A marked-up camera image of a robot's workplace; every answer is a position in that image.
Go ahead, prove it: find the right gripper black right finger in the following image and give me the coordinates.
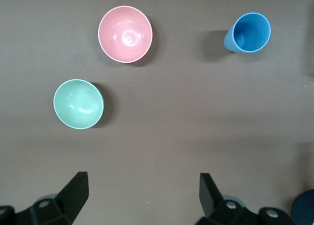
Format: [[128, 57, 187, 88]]
[[195, 173, 296, 225]]

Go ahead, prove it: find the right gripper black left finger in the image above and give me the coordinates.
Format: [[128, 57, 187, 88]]
[[0, 171, 89, 225]]

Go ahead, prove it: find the green bowl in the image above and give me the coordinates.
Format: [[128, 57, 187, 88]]
[[53, 78, 105, 130]]

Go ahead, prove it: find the pink bowl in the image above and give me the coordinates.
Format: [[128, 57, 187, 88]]
[[98, 5, 153, 64]]

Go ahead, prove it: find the brown table cover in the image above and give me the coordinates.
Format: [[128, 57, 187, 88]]
[[0, 0, 314, 225]]

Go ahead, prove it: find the blue ribbed cup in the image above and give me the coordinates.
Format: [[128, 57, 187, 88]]
[[223, 12, 272, 53]]

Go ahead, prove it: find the dark blue handled pot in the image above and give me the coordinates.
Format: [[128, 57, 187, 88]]
[[290, 189, 314, 225]]

